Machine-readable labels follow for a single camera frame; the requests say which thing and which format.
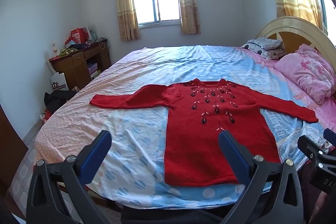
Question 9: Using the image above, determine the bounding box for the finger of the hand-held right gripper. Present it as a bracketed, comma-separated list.
[298, 135, 326, 162]
[323, 129, 336, 147]

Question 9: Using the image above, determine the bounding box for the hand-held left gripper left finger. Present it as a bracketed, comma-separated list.
[26, 130, 113, 224]

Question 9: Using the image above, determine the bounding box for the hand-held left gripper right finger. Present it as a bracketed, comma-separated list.
[218, 131, 306, 224]

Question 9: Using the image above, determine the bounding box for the red knitted sweater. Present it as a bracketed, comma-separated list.
[89, 78, 319, 187]

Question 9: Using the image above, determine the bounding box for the person's right hand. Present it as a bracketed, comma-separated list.
[314, 191, 336, 224]

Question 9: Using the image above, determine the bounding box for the red white floor item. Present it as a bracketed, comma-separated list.
[39, 109, 53, 124]

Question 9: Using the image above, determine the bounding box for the black bag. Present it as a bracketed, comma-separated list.
[43, 90, 78, 115]

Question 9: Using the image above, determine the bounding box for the pink pillow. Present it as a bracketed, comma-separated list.
[274, 43, 336, 105]

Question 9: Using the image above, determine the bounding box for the white paper bag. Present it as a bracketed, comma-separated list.
[50, 72, 69, 92]

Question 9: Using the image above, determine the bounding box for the brown wooden cabinet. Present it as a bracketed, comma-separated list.
[0, 105, 28, 189]

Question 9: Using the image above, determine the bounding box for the brown wooden desk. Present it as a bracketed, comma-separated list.
[49, 39, 112, 91]

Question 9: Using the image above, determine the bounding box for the floral striped pillow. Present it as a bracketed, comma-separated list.
[262, 48, 286, 60]

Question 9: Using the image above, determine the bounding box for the green clutter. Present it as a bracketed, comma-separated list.
[59, 47, 79, 57]

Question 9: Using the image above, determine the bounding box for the blue pink printed bed sheet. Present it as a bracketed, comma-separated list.
[34, 45, 336, 210]

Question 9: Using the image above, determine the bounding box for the white printed card box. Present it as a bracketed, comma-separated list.
[50, 42, 60, 59]

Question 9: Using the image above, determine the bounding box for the grey patterned pillow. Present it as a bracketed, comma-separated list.
[259, 37, 282, 50]

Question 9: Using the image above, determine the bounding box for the red gift bag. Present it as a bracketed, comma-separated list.
[69, 27, 90, 45]

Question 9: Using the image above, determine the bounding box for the cream wooden headboard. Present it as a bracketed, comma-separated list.
[256, 16, 336, 62]

